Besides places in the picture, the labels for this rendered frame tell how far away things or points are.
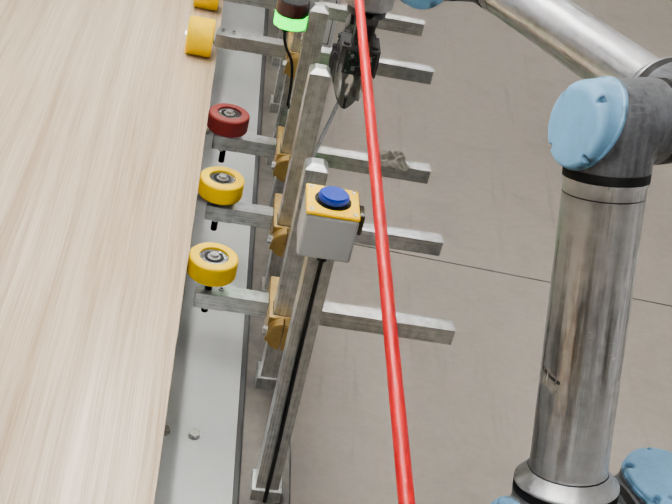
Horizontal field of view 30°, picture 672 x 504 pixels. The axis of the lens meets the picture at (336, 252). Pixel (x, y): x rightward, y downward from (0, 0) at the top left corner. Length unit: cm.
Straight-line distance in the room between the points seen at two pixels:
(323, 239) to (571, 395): 40
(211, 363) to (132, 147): 41
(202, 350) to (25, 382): 61
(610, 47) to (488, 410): 166
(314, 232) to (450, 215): 254
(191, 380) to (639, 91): 97
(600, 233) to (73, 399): 73
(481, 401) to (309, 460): 56
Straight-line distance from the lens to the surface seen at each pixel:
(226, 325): 235
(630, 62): 183
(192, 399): 218
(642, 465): 193
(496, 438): 327
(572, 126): 164
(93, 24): 274
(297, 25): 230
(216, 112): 244
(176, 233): 207
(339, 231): 159
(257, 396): 208
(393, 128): 457
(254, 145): 247
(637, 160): 165
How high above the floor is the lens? 203
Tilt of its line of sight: 33 degrees down
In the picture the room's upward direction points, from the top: 14 degrees clockwise
